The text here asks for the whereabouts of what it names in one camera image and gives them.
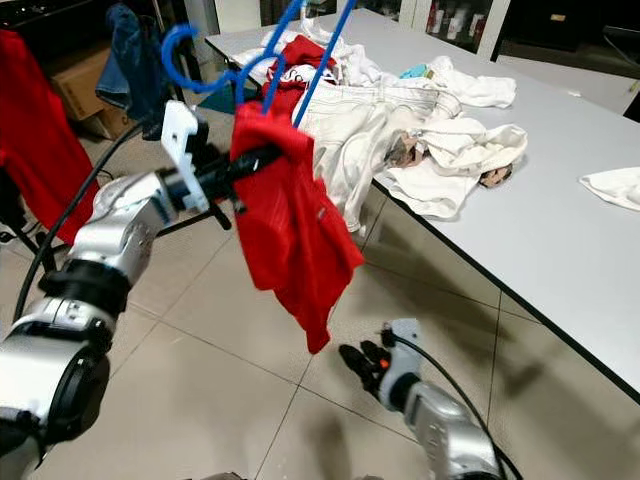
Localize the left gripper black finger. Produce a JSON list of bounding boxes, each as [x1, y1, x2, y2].
[[228, 146, 284, 183]]

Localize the blue plastic hanger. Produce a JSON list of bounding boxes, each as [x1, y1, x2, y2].
[[159, 0, 362, 130]]

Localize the white shirt tan sleeves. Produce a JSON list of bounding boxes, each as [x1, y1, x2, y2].
[[379, 115, 530, 222]]

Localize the beige jeans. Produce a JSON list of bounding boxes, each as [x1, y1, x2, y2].
[[304, 75, 462, 237]]

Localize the red jersey white print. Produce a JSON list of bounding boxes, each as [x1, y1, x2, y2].
[[279, 35, 342, 102]]

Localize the blue denim garment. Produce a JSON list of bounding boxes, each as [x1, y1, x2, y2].
[[94, 3, 174, 142]]

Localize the brown cardboard box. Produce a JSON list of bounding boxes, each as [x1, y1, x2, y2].
[[49, 44, 147, 142]]

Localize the white rumpled clothes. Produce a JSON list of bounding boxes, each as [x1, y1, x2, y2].
[[244, 25, 382, 87]]

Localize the red shirt white trim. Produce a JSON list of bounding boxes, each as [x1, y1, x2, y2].
[[0, 28, 102, 247]]

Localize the teal cloth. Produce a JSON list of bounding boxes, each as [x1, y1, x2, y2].
[[397, 62, 437, 82]]

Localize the white t-shirt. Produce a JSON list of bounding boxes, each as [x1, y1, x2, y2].
[[424, 55, 519, 110]]

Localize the white crumpled garment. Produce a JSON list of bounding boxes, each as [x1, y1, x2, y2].
[[579, 166, 640, 214]]

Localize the white TV cabinet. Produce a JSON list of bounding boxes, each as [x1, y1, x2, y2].
[[388, 0, 640, 78]]

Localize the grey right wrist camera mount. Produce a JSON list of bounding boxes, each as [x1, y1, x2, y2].
[[379, 317, 424, 402]]

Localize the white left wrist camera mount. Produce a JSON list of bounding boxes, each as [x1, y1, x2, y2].
[[161, 100, 212, 214]]

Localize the black clothes rack silver rail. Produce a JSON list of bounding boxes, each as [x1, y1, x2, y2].
[[0, 0, 232, 263]]

